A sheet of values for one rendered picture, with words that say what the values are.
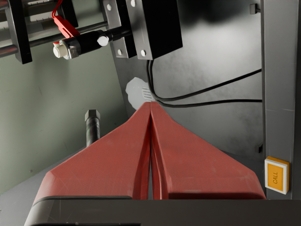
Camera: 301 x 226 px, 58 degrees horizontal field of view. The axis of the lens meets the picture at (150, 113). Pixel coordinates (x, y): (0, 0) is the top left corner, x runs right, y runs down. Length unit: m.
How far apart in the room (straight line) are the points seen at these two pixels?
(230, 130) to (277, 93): 0.25
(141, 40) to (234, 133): 0.29
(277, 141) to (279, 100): 0.06
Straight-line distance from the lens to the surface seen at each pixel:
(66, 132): 0.76
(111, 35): 0.45
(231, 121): 0.60
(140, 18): 0.45
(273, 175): 0.44
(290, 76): 0.37
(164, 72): 0.67
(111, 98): 0.82
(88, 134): 0.37
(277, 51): 0.37
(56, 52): 0.41
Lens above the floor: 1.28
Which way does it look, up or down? 36 degrees down
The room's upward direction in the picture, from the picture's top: 120 degrees counter-clockwise
